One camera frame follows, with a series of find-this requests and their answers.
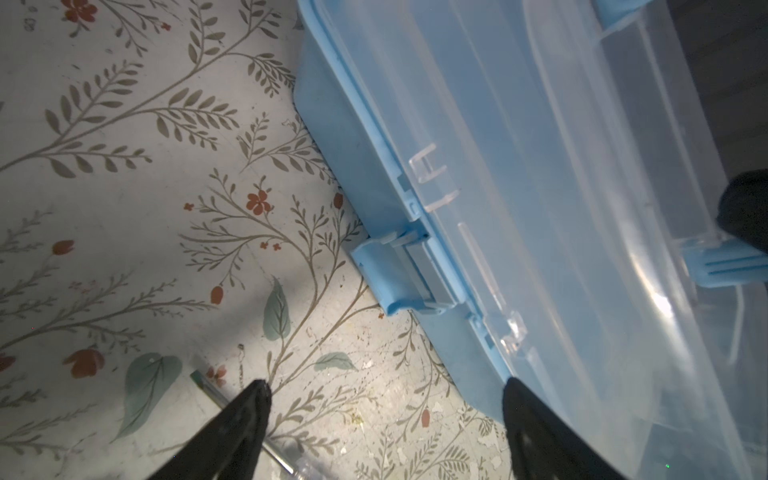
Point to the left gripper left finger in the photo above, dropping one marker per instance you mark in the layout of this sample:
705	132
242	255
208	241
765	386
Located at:
220	450

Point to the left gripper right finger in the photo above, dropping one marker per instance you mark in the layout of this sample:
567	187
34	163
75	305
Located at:
541	445

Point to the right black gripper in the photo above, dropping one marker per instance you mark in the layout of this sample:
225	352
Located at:
743	209

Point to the clear tool box lid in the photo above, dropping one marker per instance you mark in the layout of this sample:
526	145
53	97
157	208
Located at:
570	210

